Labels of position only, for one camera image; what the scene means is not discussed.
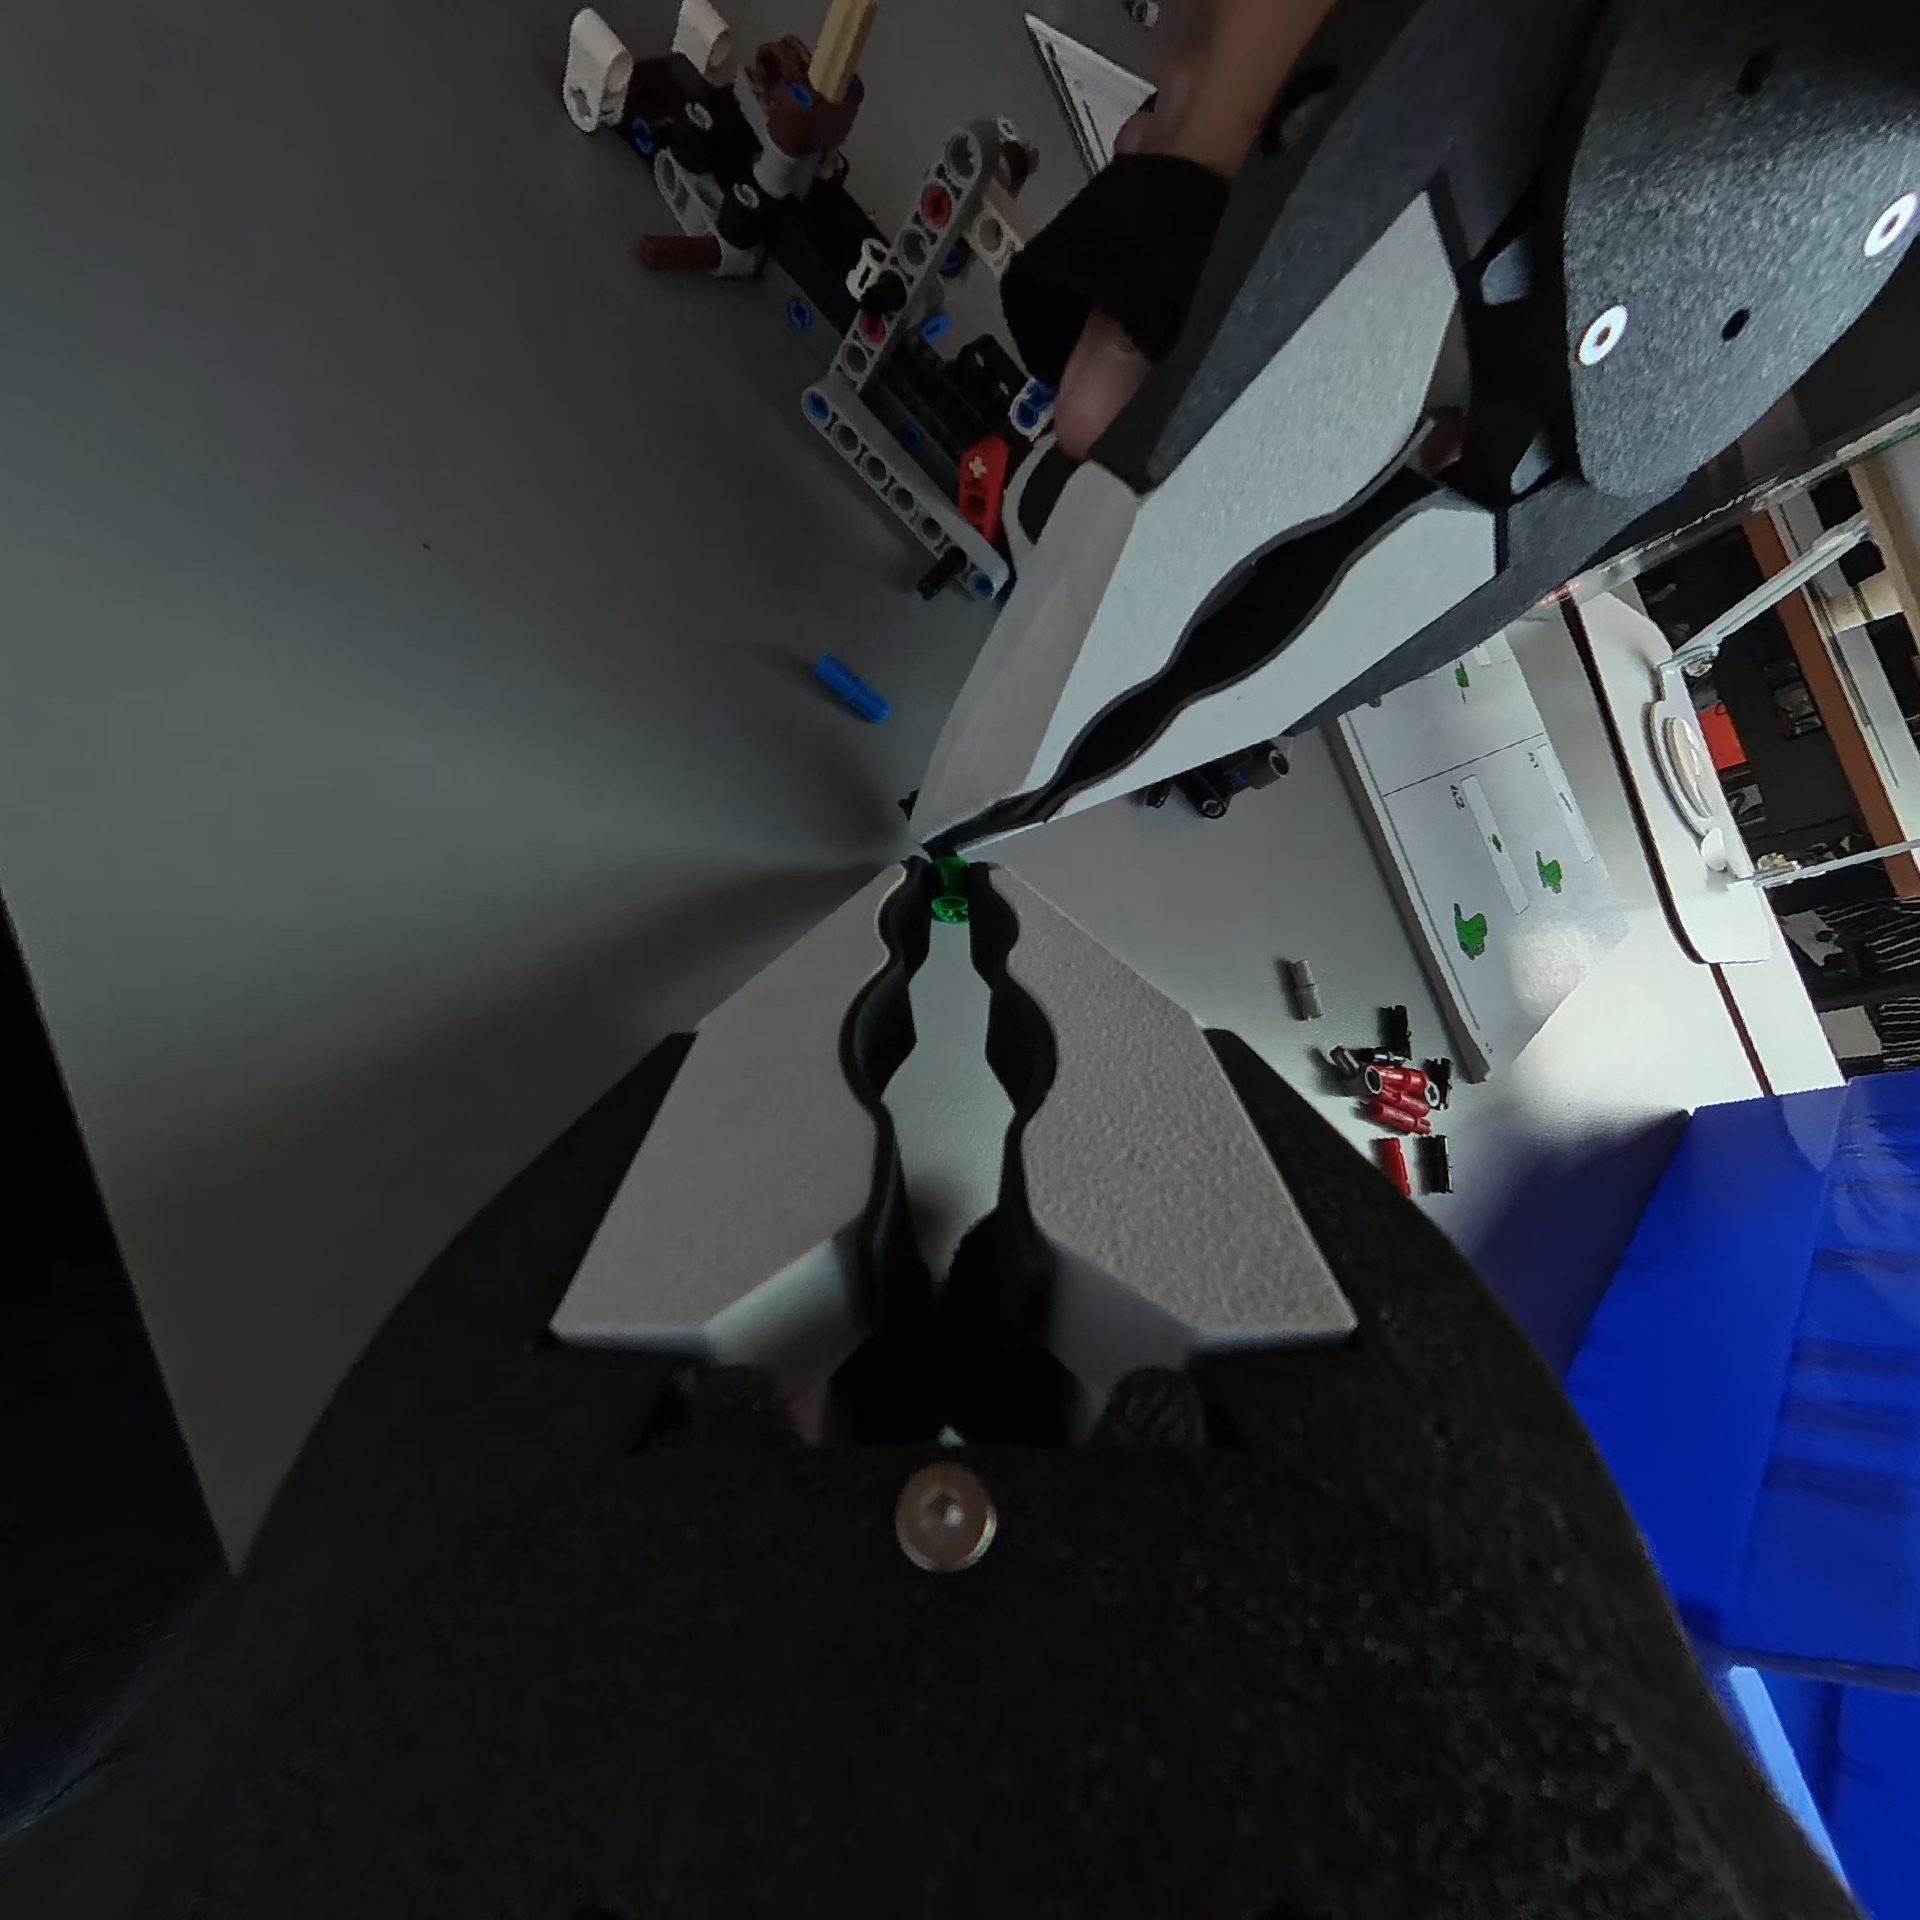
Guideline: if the person's left hand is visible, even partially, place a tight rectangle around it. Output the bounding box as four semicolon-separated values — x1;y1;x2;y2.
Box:
1055;0;1351;460

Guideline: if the partly built lego model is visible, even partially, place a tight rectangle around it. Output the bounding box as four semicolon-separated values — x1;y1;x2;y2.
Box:
622;0;1052;606

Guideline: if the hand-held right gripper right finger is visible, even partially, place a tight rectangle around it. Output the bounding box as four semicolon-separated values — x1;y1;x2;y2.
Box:
935;864;1363;1446

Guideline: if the white lego instruction booklet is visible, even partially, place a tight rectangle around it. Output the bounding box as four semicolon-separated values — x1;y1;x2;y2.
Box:
1325;614;1637;1083

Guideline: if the grey black lego axle piece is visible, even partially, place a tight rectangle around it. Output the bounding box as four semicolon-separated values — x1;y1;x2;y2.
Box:
1141;739;1296;823

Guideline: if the pile of red black pins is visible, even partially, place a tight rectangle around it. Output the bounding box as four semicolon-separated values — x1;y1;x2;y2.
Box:
1321;1003;1460;1201

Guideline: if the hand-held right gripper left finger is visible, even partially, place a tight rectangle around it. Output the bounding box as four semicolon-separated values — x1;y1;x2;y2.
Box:
548;864;924;1446

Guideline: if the blue plastic bin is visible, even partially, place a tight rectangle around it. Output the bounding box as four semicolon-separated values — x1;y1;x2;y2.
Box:
1439;1073;1920;1920

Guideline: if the white folded paper sheet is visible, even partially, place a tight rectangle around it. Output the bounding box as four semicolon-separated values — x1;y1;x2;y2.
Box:
1025;13;1165;170

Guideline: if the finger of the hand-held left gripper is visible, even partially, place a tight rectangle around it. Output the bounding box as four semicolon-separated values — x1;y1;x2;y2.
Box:
930;481;1505;853
914;192;1472;828

